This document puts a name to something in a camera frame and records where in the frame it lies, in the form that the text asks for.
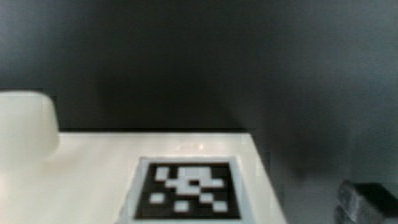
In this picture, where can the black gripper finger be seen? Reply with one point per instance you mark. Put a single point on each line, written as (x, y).
(367, 203)

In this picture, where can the white front drawer tray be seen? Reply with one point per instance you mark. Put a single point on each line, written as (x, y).
(125, 178)

